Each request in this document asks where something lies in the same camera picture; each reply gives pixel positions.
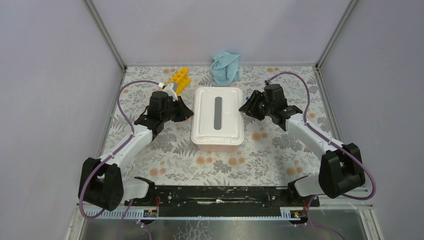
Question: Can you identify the white plastic bin lid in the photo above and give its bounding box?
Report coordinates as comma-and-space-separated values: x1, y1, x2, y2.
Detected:
191, 86, 244, 146

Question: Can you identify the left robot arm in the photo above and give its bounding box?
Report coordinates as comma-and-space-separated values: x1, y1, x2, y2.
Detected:
78, 91, 194, 211

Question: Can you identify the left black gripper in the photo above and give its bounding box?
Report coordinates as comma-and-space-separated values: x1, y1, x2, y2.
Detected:
161, 96, 195, 124

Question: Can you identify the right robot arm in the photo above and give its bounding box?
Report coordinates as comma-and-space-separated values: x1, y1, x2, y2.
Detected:
239, 84, 366, 206

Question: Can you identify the yellow test tube rack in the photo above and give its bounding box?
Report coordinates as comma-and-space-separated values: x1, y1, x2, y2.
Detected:
167, 67, 192, 96

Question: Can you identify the light blue cloth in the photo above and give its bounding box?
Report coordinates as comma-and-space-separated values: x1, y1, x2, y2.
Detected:
210, 51, 241, 87

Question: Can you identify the pink plastic bin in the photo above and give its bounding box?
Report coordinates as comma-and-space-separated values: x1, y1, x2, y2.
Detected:
197, 144, 239, 153

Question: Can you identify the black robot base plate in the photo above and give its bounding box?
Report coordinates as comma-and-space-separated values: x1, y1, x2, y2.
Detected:
132, 185, 320, 218

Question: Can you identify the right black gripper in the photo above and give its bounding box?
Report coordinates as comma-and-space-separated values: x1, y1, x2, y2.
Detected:
238, 90, 274, 121

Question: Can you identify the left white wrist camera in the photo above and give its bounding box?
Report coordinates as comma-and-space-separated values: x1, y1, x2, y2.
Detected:
158, 82, 178, 102

